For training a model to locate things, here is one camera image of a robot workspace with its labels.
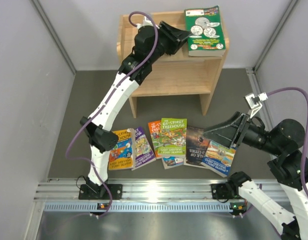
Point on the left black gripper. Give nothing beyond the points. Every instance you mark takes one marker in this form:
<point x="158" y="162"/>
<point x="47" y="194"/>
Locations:
<point x="175" y="44"/>

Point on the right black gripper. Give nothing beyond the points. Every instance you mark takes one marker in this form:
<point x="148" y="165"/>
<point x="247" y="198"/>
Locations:
<point x="224" y="133"/>

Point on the green coin cover book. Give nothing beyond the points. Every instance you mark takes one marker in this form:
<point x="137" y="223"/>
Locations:
<point x="207" y="37"/>

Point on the dark tale of cities book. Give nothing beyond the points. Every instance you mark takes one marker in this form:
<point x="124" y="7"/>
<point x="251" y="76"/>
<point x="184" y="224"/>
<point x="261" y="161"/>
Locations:
<point x="196" y="147"/>

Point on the green 65-storey treehouse book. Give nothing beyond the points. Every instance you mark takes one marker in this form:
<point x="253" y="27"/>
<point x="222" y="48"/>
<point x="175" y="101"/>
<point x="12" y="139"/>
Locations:
<point x="172" y="141"/>

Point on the orange 78-storey treehouse book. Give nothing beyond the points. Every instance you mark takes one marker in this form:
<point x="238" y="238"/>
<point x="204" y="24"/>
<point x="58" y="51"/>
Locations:
<point x="155" y="134"/>

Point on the purple 52-storey treehouse book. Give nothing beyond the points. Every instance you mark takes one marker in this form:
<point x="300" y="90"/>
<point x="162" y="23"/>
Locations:
<point x="144" y="153"/>

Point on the yellow 13-storey treehouse book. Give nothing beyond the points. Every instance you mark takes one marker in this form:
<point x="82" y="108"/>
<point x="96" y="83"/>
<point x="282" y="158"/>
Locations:
<point x="122" y="155"/>

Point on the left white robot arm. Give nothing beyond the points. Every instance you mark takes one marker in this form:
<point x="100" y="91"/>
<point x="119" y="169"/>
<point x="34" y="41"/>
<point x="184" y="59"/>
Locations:
<point x="150" y="43"/>

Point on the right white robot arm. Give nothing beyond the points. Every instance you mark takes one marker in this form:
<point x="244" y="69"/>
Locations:
<point x="283" y="142"/>

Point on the blue 91-storey treehouse book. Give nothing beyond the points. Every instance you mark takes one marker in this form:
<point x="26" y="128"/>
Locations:
<point x="219" y="158"/>

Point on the light blue comic book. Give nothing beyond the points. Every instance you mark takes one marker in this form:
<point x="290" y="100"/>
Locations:
<point x="172" y="161"/>

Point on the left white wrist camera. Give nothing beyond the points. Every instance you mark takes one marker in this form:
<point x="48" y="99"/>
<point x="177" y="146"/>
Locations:
<point x="145" y="22"/>

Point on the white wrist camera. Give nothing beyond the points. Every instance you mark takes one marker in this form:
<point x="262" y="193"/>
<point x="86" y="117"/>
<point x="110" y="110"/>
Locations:
<point x="254" y="103"/>
<point x="145" y="22"/>

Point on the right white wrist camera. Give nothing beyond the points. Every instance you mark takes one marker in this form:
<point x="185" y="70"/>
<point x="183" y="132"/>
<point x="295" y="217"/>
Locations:
<point x="254" y="103"/>

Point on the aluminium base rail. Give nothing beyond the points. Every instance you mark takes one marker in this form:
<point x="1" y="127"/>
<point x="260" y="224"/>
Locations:
<point x="137" y="195"/>

